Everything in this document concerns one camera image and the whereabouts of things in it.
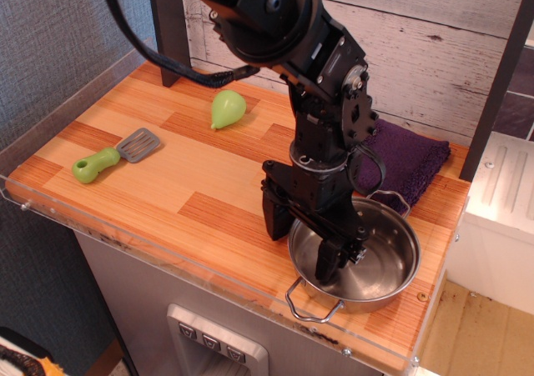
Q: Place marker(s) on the orange yellow object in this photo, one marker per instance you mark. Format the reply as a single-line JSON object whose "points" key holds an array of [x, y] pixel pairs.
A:
{"points": [[50, 368]]}

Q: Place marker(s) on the white side cabinet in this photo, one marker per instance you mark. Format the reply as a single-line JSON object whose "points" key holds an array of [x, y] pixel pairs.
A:
{"points": [[492, 253]]}

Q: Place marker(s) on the stainless steel pot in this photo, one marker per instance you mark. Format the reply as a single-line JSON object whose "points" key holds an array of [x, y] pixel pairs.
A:
{"points": [[389, 262]]}

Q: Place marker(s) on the dark left vertical post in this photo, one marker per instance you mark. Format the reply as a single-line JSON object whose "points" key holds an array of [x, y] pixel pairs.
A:
{"points": [[170, 30]]}

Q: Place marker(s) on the clear acrylic table guard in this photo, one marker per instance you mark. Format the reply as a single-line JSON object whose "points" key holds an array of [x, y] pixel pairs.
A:
{"points": [[194, 205]]}

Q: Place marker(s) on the dark right vertical post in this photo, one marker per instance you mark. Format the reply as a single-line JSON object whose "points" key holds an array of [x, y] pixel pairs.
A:
{"points": [[510, 58]]}

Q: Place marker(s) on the dark vertical post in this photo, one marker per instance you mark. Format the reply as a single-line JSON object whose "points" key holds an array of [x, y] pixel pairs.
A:
{"points": [[510, 58], [170, 30]]}

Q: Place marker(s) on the green toy pear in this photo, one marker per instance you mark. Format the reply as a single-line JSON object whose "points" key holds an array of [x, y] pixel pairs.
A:
{"points": [[227, 108]]}

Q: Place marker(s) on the silver dispenser button panel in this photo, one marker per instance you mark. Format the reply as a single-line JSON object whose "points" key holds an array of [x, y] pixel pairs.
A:
{"points": [[204, 347]]}

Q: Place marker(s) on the green handled grey spatula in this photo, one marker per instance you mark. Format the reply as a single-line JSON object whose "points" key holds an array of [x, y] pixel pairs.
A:
{"points": [[134, 148]]}

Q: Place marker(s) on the purple folded cloth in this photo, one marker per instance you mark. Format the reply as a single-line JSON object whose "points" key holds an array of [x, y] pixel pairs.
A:
{"points": [[411, 163]]}

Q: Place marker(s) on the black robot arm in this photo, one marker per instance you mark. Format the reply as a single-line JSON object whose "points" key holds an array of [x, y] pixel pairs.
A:
{"points": [[326, 74]]}

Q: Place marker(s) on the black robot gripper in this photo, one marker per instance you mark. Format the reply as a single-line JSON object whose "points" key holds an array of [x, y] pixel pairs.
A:
{"points": [[323, 202]]}

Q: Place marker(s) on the grey toy fridge cabinet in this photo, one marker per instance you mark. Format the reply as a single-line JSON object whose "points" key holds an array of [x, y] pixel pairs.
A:
{"points": [[138, 294]]}

